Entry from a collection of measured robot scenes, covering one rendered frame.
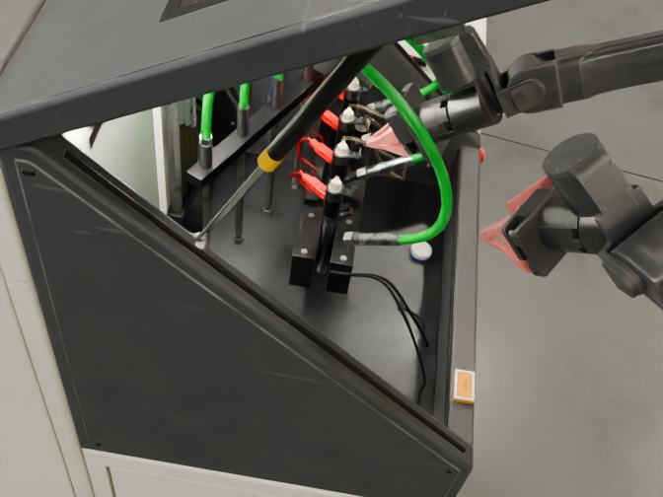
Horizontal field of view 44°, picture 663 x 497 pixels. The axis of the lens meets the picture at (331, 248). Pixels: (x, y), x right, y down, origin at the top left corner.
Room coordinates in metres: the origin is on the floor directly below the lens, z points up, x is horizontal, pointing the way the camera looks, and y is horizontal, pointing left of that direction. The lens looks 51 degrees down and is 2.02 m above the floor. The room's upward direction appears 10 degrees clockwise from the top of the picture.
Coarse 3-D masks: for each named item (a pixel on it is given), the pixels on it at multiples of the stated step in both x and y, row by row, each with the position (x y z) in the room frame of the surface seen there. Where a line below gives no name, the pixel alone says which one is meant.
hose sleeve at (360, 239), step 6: (354, 234) 0.76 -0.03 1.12; (360, 234) 0.76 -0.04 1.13; (366, 234) 0.76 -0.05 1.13; (372, 234) 0.75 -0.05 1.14; (378, 234) 0.75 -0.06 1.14; (384, 234) 0.75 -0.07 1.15; (390, 234) 0.74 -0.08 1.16; (396, 234) 0.74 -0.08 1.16; (402, 234) 0.74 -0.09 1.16; (354, 240) 0.75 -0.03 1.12; (360, 240) 0.75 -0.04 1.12; (366, 240) 0.75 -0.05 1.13; (372, 240) 0.74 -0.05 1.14; (378, 240) 0.74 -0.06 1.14; (384, 240) 0.74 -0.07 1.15; (390, 240) 0.73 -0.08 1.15; (396, 240) 0.73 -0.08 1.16; (390, 246) 0.74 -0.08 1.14
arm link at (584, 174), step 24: (576, 144) 0.59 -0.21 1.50; (600, 144) 0.58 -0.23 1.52; (552, 168) 0.57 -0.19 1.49; (576, 168) 0.55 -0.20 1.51; (600, 168) 0.55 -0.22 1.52; (576, 192) 0.55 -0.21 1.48; (600, 192) 0.54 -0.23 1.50; (624, 192) 0.55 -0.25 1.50; (600, 216) 0.53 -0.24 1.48; (624, 216) 0.54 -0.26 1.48; (648, 216) 0.54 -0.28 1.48; (624, 240) 0.52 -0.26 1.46; (624, 264) 0.49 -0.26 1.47; (624, 288) 0.48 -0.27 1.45
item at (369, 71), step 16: (368, 64) 0.77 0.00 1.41; (384, 80) 0.76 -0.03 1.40; (208, 96) 0.85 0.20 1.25; (400, 96) 0.76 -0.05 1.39; (208, 112) 0.86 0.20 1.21; (208, 128) 0.86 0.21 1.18; (416, 128) 0.74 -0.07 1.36; (208, 144) 0.86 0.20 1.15; (432, 144) 0.73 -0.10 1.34; (432, 160) 0.73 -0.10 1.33; (448, 176) 0.73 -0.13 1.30; (448, 192) 0.72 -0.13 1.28; (448, 208) 0.71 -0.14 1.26; (400, 240) 0.73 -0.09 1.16; (416, 240) 0.72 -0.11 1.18
